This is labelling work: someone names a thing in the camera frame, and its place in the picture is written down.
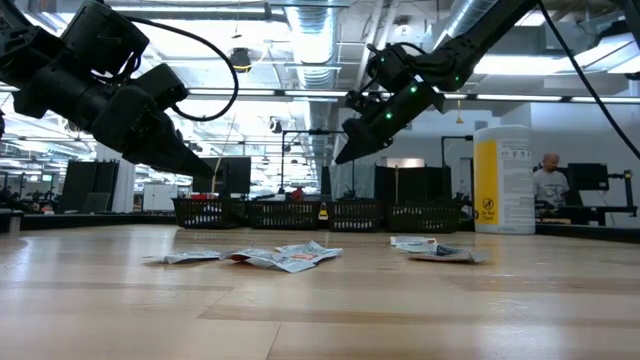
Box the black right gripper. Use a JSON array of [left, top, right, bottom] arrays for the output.
[[333, 82, 445, 165]]

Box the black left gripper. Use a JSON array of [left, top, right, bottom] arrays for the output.
[[12, 63, 216, 178]]

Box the white printed first aid packet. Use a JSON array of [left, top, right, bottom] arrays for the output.
[[407, 244, 490, 265], [389, 235, 438, 247], [219, 248, 317, 274], [162, 249, 224, 265]]

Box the black monitor on arm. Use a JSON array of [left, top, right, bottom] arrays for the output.
[[568, 162, 610, 191]]

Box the white board panel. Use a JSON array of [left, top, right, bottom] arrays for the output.
[[143, 183, 180, 211]]

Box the white room pillar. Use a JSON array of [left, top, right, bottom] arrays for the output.
[[96, 144, 138, 214]]

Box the black partition screen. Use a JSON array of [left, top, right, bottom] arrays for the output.
[[374, 164, 445, 202]]

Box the black computer monitor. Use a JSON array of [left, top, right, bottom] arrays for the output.
[[192, 156, 252, 197]]

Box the ceiling light strip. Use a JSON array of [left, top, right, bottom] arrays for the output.
[[187, 88, 351, 99], [444, 91, 640, 105]]

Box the black tall cabinet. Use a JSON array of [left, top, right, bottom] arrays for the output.
[[59, 159, 120, 214]]

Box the black ceiling spotlight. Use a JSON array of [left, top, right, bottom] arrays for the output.
[[228, 47, 253, 71]]

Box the white yellow wipes canister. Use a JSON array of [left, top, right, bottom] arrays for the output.
[[473, 124, 536, 235]]

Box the person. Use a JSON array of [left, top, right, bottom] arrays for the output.
[[532, 152, 571, 211]]

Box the black workstation rig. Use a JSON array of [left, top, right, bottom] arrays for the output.
[[534, 164, 639, 226]]

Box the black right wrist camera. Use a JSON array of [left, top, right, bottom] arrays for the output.
[[344, 89, 382, 120]]

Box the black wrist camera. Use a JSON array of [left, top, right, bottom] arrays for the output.
[[132, 63, 190, 115], [344, 89, 382, 120]]

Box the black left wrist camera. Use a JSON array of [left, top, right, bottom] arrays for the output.
[[132, 63, 190, 115]]

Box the black metal stand frame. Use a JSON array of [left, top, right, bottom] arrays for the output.
[[440, 133, 475, 169]]

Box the black left camera cable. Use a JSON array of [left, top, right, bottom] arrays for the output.
[[124, 14, 240, 123]]

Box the silver ribbed ventilation duct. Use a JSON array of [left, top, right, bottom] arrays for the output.
[[284, 4, 344, 166]]

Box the silver smooth ventilation duct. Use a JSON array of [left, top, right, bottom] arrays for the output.
[[434, 0, 496, 46]]

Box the grey metal post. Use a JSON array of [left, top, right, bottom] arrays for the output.
[[0, 208, 24, 234]]

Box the black hanging cable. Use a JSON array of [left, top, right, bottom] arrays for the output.
[[537, 0, 640, 161]]

